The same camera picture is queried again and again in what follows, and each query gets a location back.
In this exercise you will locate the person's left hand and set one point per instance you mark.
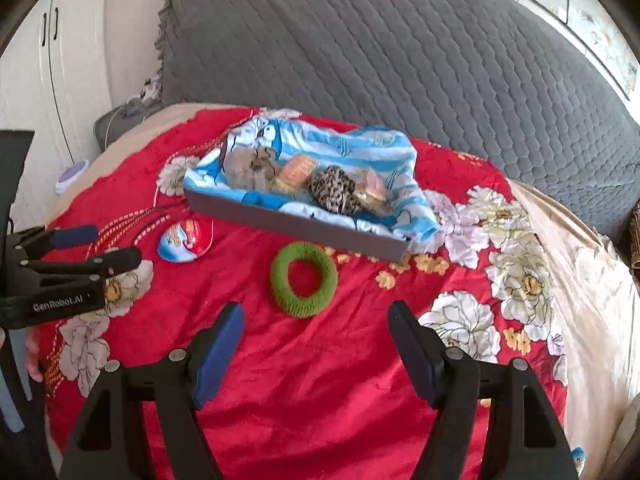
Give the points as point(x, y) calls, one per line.
point(34, 355)

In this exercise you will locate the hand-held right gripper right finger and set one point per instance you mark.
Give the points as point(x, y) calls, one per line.
point(412, 352)

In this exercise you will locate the grey shallow box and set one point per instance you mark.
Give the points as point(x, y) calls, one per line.
point(300, 225)

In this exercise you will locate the grey nightstand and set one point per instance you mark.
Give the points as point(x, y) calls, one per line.
point(120, 122)

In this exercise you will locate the pale floral wall picture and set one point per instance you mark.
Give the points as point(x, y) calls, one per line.
point(597, 25)

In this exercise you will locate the small figurine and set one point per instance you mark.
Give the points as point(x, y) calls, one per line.
point(147, 91)

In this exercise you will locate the small blue printed item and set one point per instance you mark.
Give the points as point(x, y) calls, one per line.
point(578, 460)

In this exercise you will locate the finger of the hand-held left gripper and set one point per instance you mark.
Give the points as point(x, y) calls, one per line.
point(75, 236)
point(120, 259)

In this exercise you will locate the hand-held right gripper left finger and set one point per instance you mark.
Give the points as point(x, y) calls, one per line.
point(220, 355)

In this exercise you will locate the orange wrapped packet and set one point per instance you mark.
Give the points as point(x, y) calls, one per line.
point(372, 187)
point(297, 170)

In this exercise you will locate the purple and white round object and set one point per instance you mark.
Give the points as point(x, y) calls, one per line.
point(72, 176)

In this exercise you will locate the red floral blanket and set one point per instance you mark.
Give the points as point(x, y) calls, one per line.
point(300, 385)

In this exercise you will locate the brown woven basket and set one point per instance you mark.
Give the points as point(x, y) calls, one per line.
point(635, 235)

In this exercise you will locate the grey quilted headboard cover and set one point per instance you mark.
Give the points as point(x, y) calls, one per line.
point(375, 50)

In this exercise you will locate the tray with blue striped cloth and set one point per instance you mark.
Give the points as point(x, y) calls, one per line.
point(350, 145)

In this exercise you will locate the pink sheer scrunchie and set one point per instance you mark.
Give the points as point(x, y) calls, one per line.
point(247, 165)

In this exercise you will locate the white wardrobe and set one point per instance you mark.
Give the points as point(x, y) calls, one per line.
point(40, 75)

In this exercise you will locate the leopard print scrunchie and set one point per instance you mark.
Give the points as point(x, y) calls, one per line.
point(335, 187)

